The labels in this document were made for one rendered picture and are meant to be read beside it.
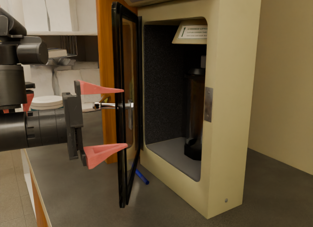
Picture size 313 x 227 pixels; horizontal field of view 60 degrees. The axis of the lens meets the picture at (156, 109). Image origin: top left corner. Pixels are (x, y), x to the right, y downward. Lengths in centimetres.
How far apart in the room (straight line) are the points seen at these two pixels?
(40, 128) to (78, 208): 31
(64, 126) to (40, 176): 46
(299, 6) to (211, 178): 58
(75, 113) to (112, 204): 33
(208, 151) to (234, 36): 24
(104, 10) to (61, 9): 92
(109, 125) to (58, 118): 42
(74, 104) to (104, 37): 41
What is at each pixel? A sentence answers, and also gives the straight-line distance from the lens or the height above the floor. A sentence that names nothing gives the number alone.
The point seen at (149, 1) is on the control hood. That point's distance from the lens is 69.
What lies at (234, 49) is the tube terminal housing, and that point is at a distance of 56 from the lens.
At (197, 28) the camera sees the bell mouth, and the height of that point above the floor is 135.
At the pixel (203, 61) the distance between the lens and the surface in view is 70.
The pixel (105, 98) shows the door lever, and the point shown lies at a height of 121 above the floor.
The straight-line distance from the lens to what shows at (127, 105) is 53.
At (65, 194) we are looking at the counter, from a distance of 77.
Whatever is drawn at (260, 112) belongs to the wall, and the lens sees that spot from 103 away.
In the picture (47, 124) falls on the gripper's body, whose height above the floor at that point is 120.
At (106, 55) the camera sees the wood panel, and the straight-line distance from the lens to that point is 81.
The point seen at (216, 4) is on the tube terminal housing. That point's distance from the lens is 54.
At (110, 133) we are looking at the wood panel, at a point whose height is 104.
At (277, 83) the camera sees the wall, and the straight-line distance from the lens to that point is 98.
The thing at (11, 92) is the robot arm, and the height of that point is 125.
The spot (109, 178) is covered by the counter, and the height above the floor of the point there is 94.
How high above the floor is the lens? 133
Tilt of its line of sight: 15 degrees down
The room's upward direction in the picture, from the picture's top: straight up
